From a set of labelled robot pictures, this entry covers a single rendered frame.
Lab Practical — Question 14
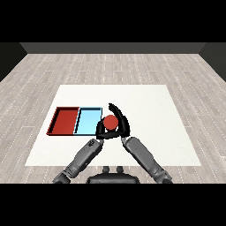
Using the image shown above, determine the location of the dark grey robot body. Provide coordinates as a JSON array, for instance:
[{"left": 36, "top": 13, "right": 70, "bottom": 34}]
[{"left": 86, "top": 166, "right": 141, "bottom": 185}]

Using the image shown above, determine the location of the light blue shallow open box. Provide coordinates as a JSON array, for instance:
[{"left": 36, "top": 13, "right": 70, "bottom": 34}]
[{"left": 73, "top": 107, "right": 103, "bottom": 136}]

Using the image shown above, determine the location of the red can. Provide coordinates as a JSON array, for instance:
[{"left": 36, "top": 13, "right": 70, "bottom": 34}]
[{"left": 102, "top": 114, "right": 119, "bottom": 132}]

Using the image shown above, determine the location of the red shallow open box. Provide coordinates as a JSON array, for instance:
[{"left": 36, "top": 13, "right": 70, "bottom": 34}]
[{"left": 46, "top": 106, "right": 80, "bottom": 137}]

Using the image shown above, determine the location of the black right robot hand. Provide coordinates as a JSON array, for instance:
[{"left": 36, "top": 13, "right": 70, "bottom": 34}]
[{"left": 108, "top": 102, "right": 131, "bottom": 139}]

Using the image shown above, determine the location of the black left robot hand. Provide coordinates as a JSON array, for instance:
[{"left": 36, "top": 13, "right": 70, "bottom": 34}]
[{"left": 95, "top": 117, "right": 120, "bottom": 140}]

